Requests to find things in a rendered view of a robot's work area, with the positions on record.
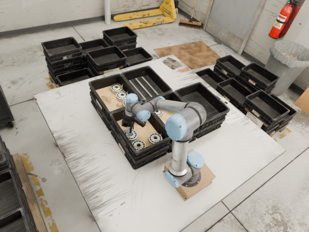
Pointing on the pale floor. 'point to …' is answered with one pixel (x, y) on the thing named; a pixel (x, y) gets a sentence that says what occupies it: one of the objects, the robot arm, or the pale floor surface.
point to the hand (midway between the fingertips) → (132, 132)
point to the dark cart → (5, 110)
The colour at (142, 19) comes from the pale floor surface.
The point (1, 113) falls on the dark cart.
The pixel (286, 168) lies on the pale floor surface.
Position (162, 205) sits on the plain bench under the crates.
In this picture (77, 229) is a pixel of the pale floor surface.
